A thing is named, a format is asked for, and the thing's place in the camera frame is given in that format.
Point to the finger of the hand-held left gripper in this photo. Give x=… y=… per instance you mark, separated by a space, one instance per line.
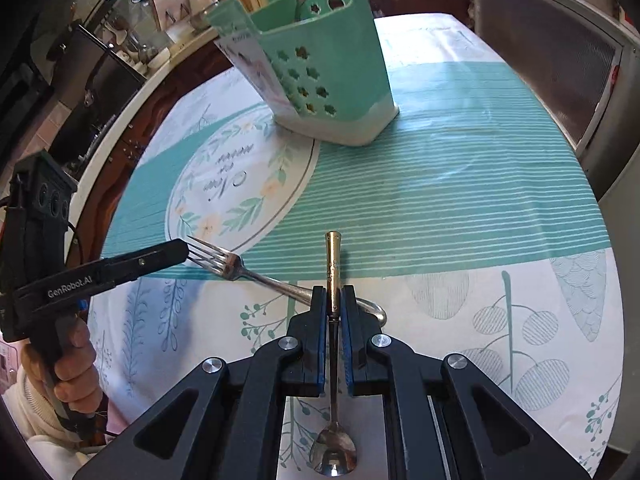
x=150 y=262

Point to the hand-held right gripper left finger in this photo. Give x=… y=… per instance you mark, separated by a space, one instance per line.
x=320 y=340

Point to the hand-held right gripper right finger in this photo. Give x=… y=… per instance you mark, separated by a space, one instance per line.
x=348 y=340

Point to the steel fork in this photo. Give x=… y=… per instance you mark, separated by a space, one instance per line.
x=225 y=265

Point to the green utensil holder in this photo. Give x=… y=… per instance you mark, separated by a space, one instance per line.
x=325 y=75

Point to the person's left forearm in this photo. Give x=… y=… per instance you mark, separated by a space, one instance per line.
x=35 y=440

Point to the person's left hand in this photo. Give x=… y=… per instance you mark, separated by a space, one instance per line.
x=75 y=360

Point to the wooden cutting board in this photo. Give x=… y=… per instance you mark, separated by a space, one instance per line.
x=172 y=2

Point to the microwave oven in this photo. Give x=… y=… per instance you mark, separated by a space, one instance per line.
x=550 y=60

